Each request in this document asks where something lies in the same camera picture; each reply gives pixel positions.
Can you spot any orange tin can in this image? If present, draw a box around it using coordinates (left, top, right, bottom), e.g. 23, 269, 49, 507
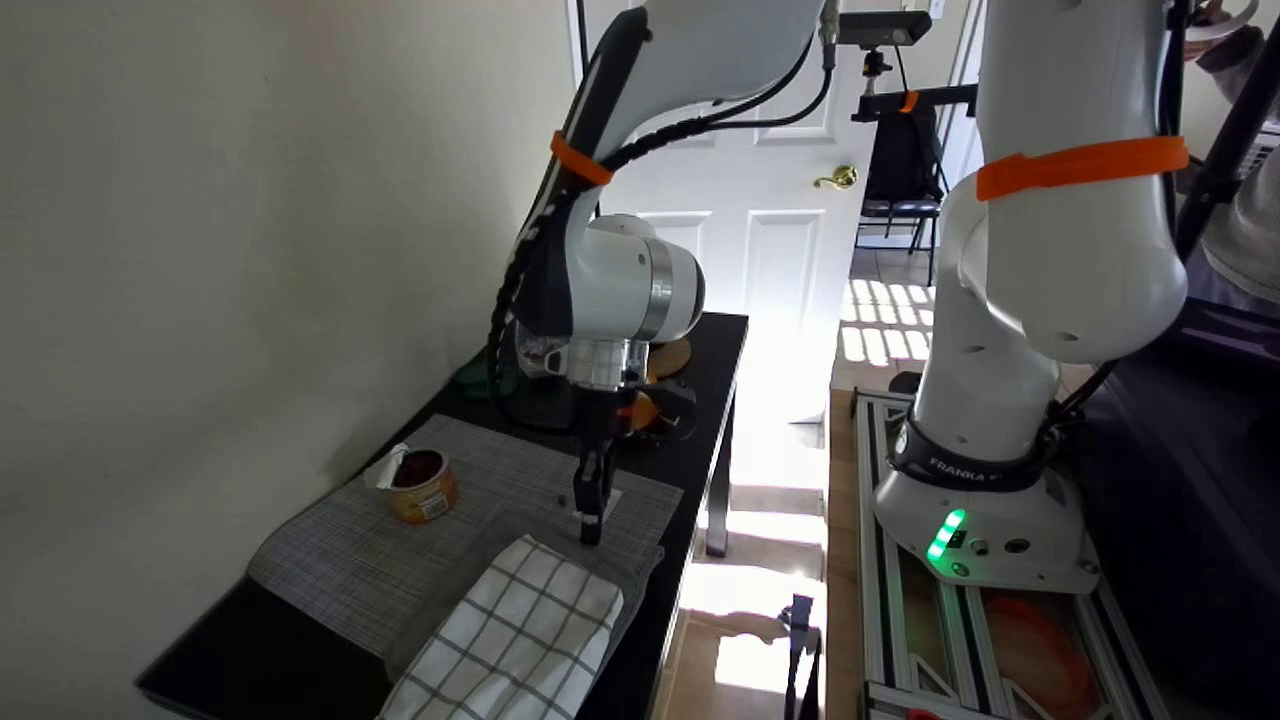
362, 445, 466, 528

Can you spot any green round lid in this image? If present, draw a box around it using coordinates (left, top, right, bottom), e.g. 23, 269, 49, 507
456, 357, 520, 404

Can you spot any white checked towel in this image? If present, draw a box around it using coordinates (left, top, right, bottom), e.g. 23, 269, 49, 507
378, 532, 628, 720

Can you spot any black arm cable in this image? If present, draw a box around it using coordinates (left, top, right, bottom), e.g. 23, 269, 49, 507
482, 0, 839, 397

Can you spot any narrow orange strap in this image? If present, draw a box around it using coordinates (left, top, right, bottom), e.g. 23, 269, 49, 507
547, 129, 616, 192

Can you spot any black blue clamp stand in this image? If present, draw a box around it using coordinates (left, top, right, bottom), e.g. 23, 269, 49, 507
778, 592, 823, 720

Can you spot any white panel door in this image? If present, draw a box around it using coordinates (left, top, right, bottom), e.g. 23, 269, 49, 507
591, 0, 986, 464

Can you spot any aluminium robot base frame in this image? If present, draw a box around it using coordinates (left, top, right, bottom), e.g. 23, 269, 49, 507
854, 392, 1175, 720

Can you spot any black table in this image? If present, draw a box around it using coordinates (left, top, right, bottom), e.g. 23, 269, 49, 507
136, 308, 751, 720

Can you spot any black folding chair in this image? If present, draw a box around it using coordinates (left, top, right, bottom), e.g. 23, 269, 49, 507
854, 113, 952, 291

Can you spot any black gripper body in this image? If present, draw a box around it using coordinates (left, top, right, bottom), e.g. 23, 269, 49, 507
571, 384, 669, 464

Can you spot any grey woven placemat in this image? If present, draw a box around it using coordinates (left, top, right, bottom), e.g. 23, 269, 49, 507
244, 412, 687, 670

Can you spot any wide orange strap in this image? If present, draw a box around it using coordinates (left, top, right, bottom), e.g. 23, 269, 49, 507
971, 132, 1191, 206

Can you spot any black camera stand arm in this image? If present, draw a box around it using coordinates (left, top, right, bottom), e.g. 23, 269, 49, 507
854, 43, 987, 132

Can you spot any black stereo camera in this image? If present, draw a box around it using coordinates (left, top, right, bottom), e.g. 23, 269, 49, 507
823, 7, 935, 52

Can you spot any round cork coaster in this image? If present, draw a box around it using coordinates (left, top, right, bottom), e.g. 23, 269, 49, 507
649, 336, 695, 384

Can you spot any dark upholstered furniture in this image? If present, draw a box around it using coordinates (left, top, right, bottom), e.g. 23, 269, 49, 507
1065, 291, 1280, 720

